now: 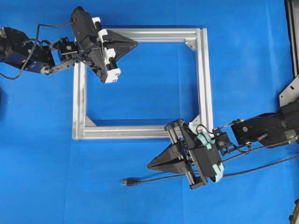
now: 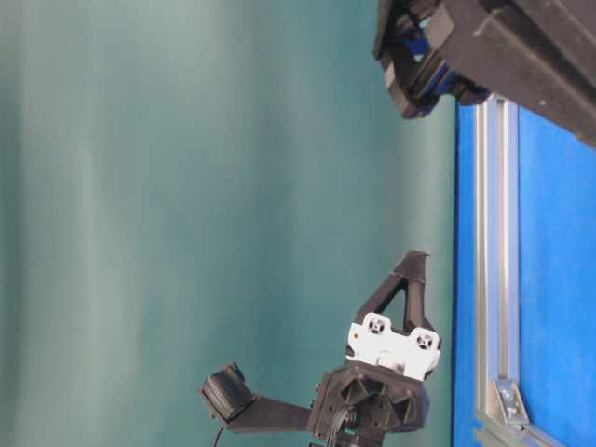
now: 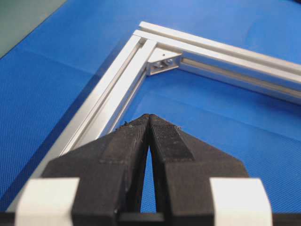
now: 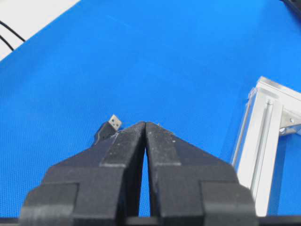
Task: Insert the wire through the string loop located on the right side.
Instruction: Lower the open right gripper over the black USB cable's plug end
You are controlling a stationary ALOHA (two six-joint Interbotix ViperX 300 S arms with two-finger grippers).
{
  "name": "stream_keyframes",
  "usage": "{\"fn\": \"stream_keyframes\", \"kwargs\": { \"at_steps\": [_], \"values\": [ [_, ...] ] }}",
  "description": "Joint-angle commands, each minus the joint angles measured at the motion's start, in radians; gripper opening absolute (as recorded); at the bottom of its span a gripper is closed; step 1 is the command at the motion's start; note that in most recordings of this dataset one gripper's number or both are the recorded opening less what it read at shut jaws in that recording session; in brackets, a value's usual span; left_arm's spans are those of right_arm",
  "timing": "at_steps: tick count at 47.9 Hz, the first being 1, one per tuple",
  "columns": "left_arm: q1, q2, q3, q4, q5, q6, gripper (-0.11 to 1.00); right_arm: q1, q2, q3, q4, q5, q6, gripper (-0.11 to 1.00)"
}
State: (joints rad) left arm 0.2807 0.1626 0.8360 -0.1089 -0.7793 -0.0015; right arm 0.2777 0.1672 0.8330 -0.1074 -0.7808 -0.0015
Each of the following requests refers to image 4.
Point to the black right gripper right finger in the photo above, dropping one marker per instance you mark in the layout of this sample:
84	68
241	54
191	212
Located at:
190	187

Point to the aluminium extrusion frame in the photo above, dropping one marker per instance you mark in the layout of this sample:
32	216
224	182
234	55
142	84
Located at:
272	111

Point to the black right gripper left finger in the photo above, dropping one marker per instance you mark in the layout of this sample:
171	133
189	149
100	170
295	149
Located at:
96	187

